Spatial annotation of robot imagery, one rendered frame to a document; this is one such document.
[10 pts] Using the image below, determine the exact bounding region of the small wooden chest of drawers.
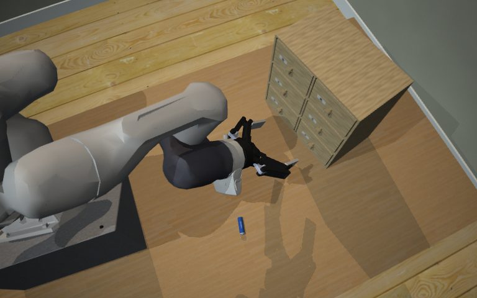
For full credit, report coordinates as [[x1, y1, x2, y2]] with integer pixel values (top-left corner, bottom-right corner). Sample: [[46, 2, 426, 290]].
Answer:
[[265, 3, 414, 169]]

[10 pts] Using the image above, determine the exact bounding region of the light wooden drawer front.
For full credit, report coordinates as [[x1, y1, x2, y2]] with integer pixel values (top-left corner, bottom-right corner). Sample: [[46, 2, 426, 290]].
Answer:
[[302, 101, 343, 153], [309, 79, 357, 138], [296, 119, 333, 166], [267, 85, 299, 131], [270, 64, 306, 115], [273, 39, 314, 96]]

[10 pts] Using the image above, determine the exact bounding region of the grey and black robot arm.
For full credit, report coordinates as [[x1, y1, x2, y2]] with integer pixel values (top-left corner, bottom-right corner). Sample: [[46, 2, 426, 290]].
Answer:
[[0, 50, 245, 243]]

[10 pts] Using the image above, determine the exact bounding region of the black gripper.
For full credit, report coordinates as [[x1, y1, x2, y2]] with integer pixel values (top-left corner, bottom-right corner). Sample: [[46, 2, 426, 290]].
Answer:
[[228, 116, 299, 179]]

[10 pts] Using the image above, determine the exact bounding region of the blue aa battery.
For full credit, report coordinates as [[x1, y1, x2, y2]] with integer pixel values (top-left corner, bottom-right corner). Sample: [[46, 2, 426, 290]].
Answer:
[[238, 217, 245, 235]]

